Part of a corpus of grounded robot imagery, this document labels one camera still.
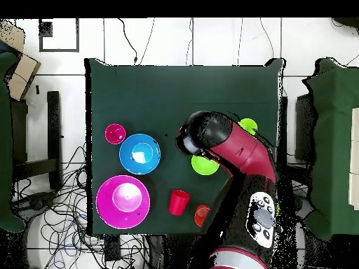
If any small green plastic bowl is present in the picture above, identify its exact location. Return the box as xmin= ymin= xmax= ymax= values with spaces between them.
xmin=191 ymin=154 xmax=220 ymax=177

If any red plastic cup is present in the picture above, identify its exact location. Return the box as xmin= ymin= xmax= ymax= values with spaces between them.
xmin=168 ymin=189 xmax=191 ymax=216

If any blue plastic bowl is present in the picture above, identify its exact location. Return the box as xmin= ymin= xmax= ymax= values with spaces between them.
xmin=118 ymin=133 xmax=162 ymax=176

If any white boxes stack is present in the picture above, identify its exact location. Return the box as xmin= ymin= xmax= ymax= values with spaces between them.
xmin=348 ymin=107 xmax=359 ymax=211

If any dark green tablecloth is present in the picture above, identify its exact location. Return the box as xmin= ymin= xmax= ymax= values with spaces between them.
xmin=83 ymin=57 xmax=287 ymax=236

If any magenta plastic cup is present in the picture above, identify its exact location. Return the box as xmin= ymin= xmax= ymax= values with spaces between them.
xmin=104 ymin=123 xmax=127 ymax=146

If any red-orange plastic cup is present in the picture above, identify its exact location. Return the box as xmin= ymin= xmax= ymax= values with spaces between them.
xmin=194 ymin=204 xmax=212 ymax=228

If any light green plastic cup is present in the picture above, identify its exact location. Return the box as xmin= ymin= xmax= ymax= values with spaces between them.
xmin=237 ymin=118 xmax=258 ymax=137

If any large pink plastic bowl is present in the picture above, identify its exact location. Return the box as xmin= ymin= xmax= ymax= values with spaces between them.
xmin=95 ymin=174 xmax=151 ymax=230

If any black box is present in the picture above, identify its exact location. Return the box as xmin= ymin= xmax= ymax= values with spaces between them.
xmin=294 ymin=93 xmax=316 ymax=163

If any grey rounded base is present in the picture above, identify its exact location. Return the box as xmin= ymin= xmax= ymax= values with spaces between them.
xmin=292 ymin=194 xmax=315 ymax=222

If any grey base with black knob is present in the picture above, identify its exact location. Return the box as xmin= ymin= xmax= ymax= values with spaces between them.
xmin=11 ymin=190 xmax=58 ymax=222

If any green cloth covered table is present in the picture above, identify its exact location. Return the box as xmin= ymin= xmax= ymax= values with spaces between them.
xmin=302 ymin=57 xmax=359 ymax=242
xmin=0 ymin=51 xmax=26 ymax=233

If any brown cardboard box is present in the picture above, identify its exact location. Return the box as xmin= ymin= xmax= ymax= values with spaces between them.
xmin=0 ymin=19 xmax=42 ymax=102

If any black floor cable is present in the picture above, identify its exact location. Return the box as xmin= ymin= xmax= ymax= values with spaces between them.
xmin=117 ymin=18 xmax=139 ymax=66

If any black stand frame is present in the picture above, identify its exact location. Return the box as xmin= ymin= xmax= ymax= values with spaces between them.
xmin=11 ymin=90 xmax=63 ymax=191

